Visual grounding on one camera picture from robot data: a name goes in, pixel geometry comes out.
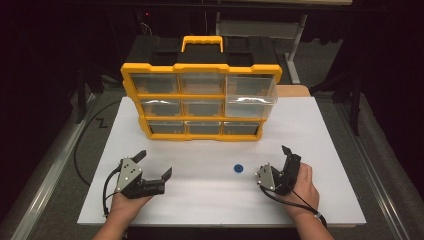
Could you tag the small blue round cap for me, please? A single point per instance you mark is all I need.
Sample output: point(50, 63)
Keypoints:
point(238, 168)

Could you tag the yellow black organizer cabinet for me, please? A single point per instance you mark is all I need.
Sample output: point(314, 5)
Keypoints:
point(200, 68)

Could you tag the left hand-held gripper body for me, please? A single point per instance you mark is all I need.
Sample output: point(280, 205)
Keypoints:
point(136, 186)

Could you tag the grey metal stand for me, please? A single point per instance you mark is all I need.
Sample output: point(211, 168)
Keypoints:
point(292, 71)

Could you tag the person's left hand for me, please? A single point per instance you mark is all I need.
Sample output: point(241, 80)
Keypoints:
point(125, 206)

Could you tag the aluminium floor rail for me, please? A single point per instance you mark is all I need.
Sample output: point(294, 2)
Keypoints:
point(374, 173)
point(50, 180)

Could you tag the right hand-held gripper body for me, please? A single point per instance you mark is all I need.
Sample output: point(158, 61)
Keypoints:
point(286, 176)

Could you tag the clear plastic organizer drawer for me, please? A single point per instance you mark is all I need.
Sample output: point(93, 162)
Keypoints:
point(250, 106)

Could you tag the black stand leg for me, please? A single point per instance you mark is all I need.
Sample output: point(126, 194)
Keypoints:
point(81, 100)
point(356, 110)

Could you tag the grid of clear drawers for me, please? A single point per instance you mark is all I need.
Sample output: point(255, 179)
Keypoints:
point(201, 83)

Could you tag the person's right hand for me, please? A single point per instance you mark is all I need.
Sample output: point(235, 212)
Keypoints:
point(305, 196)

